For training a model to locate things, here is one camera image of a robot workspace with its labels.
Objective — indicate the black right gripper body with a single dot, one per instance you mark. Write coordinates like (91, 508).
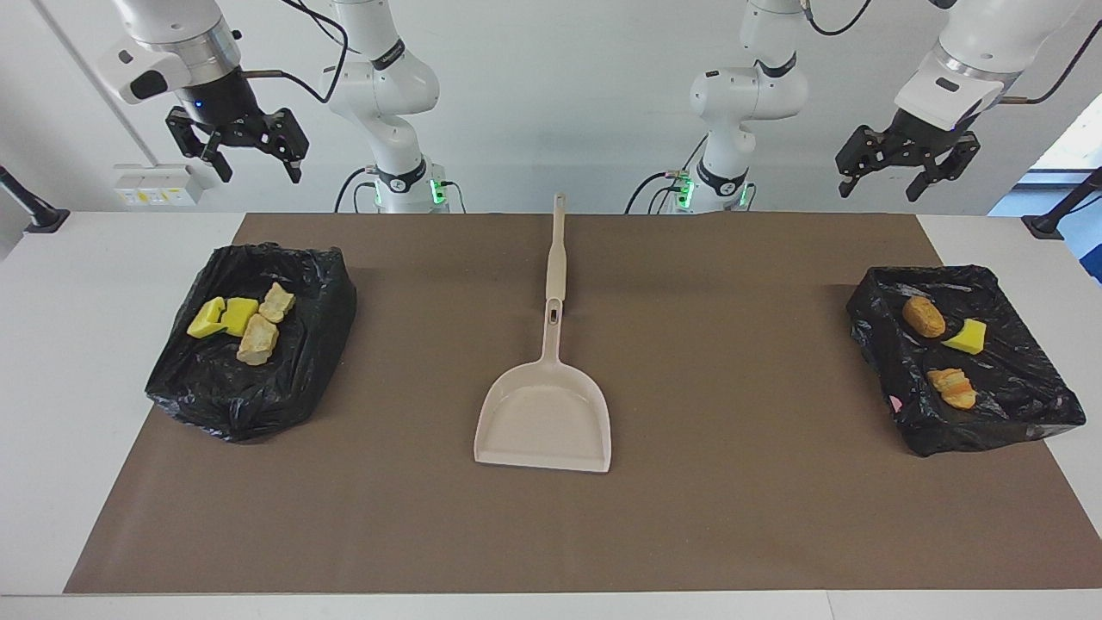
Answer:
(228, 116)

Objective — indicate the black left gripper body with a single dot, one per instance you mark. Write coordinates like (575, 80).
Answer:
(913, 142)

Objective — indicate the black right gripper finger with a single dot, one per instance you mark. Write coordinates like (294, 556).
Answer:
(217, 164)
(293, 168)

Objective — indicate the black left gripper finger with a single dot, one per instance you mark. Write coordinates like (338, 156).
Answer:
(845, 185)
(925, 181)

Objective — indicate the brown bread roll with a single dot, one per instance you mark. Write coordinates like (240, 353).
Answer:
(924, 317)

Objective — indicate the beige foam chunk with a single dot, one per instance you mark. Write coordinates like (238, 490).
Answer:
(277, 303)

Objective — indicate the notched yellow sponge piece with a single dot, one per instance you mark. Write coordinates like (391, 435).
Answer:
(205, 321)

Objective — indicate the small yellow green sponge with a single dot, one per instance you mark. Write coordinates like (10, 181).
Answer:
(968, 336)

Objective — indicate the orange striped foam chunk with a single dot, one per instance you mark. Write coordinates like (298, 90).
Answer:
(256, 340)

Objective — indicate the small beige chunk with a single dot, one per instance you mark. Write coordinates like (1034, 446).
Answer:
(954, 387)

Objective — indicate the beige hand brush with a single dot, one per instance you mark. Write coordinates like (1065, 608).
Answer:
(557, 258)

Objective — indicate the beige plastic dustpan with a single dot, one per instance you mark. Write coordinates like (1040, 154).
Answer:
(547, 413)

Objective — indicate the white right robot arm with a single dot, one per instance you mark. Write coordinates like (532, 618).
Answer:
(379, 86)

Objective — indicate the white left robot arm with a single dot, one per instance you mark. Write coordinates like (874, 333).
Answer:
(749, 95)

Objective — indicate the black bag lined bin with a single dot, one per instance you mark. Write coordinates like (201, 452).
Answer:
(215, 396)

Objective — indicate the black bag bin pink spot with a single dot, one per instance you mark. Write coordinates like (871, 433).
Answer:
(999, 405)

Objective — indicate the black clamp stand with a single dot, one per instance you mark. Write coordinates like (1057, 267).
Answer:
(1046, 226)
(43, 220)

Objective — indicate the brown table mat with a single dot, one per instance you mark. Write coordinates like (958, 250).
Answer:
(551, 534)

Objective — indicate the white wall socket box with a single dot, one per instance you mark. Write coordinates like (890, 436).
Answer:
(155, 185)

